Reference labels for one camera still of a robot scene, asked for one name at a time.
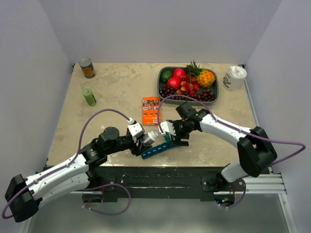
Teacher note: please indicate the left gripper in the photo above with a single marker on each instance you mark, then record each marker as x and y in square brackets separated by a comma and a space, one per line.
[137, 150]

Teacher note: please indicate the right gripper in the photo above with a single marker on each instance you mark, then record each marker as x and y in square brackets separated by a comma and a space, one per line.
[175, 124]

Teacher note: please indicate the teal weekly pill organizer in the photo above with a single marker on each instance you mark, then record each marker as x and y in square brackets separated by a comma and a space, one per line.
[167, 145]

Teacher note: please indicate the white pill bottle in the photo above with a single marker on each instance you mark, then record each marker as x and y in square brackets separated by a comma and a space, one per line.
[150, 137]

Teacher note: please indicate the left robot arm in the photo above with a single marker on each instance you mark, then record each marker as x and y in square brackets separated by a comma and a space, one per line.
[24, 195]

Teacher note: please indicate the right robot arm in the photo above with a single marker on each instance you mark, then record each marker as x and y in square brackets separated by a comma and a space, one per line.
[255, 154]

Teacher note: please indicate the grey fruit tray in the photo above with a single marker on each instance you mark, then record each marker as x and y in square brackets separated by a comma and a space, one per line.
[214, 88]

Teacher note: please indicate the orange razor box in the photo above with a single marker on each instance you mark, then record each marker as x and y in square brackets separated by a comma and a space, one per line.
[150, 114]

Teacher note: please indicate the dark grape bunch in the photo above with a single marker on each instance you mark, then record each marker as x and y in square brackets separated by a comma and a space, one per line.
[204, 95]

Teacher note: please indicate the red cherries pile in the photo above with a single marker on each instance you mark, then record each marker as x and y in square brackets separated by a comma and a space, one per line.
[188, 85]

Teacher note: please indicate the red apple bottom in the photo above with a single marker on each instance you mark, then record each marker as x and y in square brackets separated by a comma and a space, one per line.
[174, 82]

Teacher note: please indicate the red apple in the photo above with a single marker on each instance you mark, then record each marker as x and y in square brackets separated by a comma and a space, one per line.
[174, 82]
[178, 72]

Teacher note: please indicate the green lime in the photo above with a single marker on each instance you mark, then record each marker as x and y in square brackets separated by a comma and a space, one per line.
[166, 75]

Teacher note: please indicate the toy pineapple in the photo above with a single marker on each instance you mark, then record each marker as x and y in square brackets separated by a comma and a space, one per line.
[204, 77]

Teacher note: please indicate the red apple top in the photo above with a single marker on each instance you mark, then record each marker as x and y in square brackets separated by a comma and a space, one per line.
[178, 72]

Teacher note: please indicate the green bottle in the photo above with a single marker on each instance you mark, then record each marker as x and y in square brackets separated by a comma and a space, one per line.
[89, 97]

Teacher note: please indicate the tin can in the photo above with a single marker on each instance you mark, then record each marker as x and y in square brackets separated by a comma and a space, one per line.
[87, 67]

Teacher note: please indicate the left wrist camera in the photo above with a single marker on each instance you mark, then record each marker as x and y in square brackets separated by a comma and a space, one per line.
[135, 129]

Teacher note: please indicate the black base frame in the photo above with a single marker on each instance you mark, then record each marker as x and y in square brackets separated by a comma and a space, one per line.
[148, 183]

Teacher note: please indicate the aluminium rail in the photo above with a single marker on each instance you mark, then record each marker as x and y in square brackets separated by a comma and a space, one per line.
[265, 184]

